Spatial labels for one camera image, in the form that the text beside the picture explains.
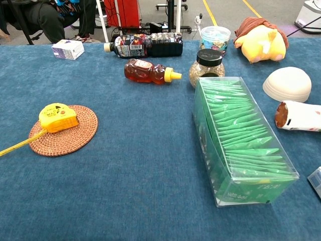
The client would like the glass spice jar black lid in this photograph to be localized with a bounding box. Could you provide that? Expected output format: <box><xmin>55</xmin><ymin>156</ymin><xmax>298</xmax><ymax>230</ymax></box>
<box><xmin>188</xmin><ymin>49</ymin><xmax>225</xmax><ymax>88</ymax></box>

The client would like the small white clamp stand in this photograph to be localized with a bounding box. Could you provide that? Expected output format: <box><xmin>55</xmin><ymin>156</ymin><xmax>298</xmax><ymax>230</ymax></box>
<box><xmin>195</xmin><ymin>13</ymin><xmax>204</xmax><ymax>32</ymax></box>

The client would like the red cabinet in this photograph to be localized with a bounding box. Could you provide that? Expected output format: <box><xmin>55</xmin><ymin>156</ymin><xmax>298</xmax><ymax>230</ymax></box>
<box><xmin>103</xmin><ymin>0</ymin><xmax>142</xmax><ymax>28</ymax></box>

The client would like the yellow plush toy brown cape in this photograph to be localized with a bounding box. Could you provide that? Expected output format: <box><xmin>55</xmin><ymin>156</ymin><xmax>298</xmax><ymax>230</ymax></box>
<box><xmin>233</xmin><ymin>17</ymin><xmax>289</xmax><ymax>64</ymax></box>

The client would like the white sneaker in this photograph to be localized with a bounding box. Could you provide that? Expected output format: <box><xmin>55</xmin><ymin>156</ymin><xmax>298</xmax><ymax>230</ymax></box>
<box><xmin>0</xmin><ymin>0</ymin><xmax>101</xmax><ymax>44</ymax></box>

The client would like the black tripod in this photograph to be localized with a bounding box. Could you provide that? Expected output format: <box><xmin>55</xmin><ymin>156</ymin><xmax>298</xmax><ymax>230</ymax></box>
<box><xmin>6</xmin><ymin>0</ymin><xmax>34</xmax><ymax>46</ymax></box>
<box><xmin>164</xmin><ymin>0</ymin><xmax>193</xmax><ymax>34</ymax></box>

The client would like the white machine housing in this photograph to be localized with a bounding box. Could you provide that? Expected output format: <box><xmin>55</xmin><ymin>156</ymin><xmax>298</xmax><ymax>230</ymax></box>
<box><xmin>293</xmin><ymin>0</ymin><xmax>321</xmax><ymax>35</ymax></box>

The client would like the beige upturned bowl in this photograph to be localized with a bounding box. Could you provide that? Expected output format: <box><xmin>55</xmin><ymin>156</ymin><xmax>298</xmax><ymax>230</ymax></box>
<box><xmin>262</xmin><ymin>66</ymin><xmax>312</xmax><ymax>103</ymax></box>

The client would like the dark beverage plastic bottle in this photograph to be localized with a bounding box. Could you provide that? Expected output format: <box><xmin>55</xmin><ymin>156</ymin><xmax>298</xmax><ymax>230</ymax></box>
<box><xmin>103</xmin><ymin>32</ymin><xmax>184</xmax><ymax>59</ymax></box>

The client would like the clear jar of colourful clips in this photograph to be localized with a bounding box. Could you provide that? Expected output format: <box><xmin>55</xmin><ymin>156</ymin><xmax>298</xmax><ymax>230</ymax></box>
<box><xmin>200</xmin><ymin>26</ymin><xmax>231</xmax><ymax>56</ymax></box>

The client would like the round woven rattan coaster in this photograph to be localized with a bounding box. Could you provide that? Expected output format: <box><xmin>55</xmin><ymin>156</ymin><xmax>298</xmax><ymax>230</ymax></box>
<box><xmin>28</xmin><ymin>104</ymin><xmax>99</xmax><ymax>158</ymax></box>

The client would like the small purple white box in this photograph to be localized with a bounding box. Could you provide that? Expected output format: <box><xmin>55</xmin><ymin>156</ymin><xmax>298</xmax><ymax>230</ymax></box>
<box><xmin>307</xmin><ymin>166</ymin><xmax>321</xmax><ymax>199</ymax></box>

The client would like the small white purple carton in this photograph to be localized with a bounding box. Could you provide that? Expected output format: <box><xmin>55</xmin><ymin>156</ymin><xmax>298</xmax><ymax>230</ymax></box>
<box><xmin>51</xmin><ymin>39</ymin><xmax>85</xmax><ymax>61</ymax></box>

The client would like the blue table cloth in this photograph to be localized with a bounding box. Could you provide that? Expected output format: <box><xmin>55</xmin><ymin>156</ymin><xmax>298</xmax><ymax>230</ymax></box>
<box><xmin>0</xmin><ymin>37</ymin><xmax>321</xmax><ymax>241</ymax></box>

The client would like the white printed drink bottle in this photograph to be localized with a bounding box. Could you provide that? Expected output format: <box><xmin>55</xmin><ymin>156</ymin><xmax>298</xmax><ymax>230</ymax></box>
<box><xmin>274</xmin><ymin>100</ymin><xmax>321</xmax><ymax>132</ymax></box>

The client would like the clear box of green sachets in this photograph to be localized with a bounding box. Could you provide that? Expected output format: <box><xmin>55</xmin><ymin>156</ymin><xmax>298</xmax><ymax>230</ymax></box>
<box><xmin>192</xmin><ymin>76</ymin><xmax>300</xmax><ymax>208</ymax></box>

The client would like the bear-shaped honey bottle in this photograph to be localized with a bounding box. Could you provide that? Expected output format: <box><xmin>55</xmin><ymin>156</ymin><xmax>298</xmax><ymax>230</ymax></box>
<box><xmin>124</xmin><ymin>58</ymin><xmax>183</xmax><ymax>85</ymax></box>

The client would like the black box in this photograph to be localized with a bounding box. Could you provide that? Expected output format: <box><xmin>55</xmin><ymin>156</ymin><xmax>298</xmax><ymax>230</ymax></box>
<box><xmin>149</xmin><ymin>22</ymin><xmax>164</xmax><ymax>34</ymax></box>

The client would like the yellow tape measure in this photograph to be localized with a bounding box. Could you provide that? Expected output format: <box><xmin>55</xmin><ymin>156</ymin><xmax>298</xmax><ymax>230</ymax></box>
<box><xmin>0</xmin><ymin>102</ymin><xmax>80</xmax><ymax>158</ymax></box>

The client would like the white frame pole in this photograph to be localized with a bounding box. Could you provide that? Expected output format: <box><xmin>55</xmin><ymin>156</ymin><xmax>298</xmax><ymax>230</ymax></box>
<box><xmin>96</xmin><ymin>0</ymin><xmax>110</xmax><ymax>43</ymax></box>
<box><xmin>175</xmin><ymin>0</ymin><xmax>182</xmax><ymax>33</ymax></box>

